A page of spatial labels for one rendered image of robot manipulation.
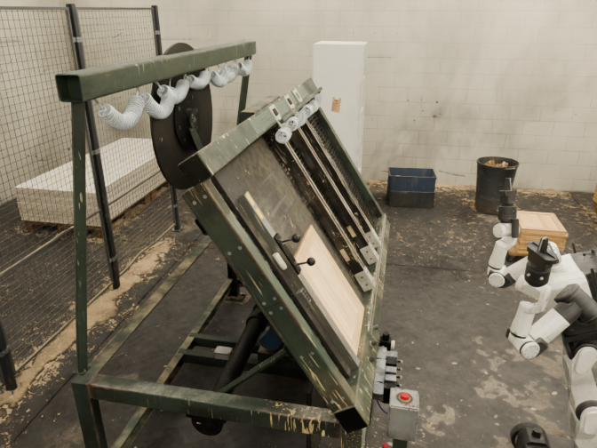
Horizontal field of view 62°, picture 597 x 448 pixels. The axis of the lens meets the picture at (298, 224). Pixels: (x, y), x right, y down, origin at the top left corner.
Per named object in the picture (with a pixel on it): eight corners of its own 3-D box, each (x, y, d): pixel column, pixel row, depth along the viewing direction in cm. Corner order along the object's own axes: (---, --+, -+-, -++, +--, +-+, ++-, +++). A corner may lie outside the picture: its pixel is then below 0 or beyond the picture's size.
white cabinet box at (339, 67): (355, 213, 644) (364, 44, 564) (311, 210, 655) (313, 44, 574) (360, 197, 699) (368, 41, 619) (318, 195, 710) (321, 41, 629)
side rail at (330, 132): (370, 221, 402) (382, 215, 398) (298, 101, 376) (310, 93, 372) (370, 218, 409) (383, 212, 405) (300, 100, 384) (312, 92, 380)
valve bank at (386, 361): (399, 429, 239) (403, 389, 229) (369, 425, 241) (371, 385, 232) (401, 363, 284) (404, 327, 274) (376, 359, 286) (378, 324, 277)
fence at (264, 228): (351, 370, 231) (358, 367, 230) (236, 199, 209) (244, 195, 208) (352, 363, 236) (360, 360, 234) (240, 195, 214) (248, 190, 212)
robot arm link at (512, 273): (504, 284, 269) (541, 265, 255) (499, 295, 258) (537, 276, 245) (489, 268, 269) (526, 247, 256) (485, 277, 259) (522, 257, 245)
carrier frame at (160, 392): (354, 552, 242) (362, 420, 209) (96, 500, 268) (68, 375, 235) (380, 308, 439) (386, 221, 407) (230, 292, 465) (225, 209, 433)
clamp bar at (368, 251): (369, 266, 324) (401, 251, 315) (269, 106, 297) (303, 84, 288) (370, 260, 333) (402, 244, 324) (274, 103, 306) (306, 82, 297)
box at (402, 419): (415, 444, 208) (419, 410, 201) (386, 439, 210) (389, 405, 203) (415, 422, 219) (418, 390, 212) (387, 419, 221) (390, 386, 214)
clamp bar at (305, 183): (363, 293, 293) (401, 277, 284) (252, 117, 265) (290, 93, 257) (365, 284, 302) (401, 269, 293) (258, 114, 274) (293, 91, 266)
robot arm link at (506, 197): (521, 189, 250) (521, 213, 252) (503, 189, 257) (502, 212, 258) (512, 191, 241) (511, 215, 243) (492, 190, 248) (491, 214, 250)
